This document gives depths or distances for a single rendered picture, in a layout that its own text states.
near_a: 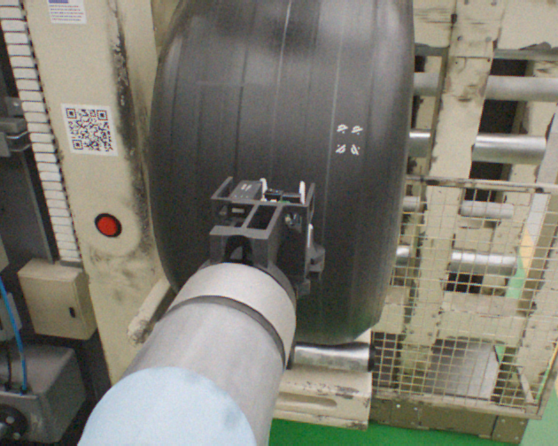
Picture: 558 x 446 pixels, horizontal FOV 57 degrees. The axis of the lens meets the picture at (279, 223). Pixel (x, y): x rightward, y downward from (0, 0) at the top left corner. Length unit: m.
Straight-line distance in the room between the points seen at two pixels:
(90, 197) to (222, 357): 0.64
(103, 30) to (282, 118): 0.31
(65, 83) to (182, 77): 0.26
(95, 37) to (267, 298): 0.53
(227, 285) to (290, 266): 0.10
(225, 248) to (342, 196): 0.23
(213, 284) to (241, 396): 0.08
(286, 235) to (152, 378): 0.18
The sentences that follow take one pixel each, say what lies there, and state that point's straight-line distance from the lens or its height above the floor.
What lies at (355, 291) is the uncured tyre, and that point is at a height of 1.12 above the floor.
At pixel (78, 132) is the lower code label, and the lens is 0.81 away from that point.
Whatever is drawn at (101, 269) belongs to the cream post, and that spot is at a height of 0.97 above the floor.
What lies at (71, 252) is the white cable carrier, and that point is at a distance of 0.95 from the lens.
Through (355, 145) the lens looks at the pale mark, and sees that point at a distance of 0.52.
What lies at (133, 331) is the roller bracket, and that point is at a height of 0.95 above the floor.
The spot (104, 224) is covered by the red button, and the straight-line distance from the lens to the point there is 0.86.
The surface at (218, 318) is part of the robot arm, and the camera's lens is 0.26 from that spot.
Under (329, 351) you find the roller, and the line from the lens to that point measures 0.81.
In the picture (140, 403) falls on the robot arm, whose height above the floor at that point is 1.31.
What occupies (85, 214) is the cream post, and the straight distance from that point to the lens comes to 0.87.
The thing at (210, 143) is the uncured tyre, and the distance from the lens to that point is 0.54.
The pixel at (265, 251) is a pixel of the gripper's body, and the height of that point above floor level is 1.30.
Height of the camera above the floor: 1.47
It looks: 30 degrees down
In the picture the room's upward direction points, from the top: straight up
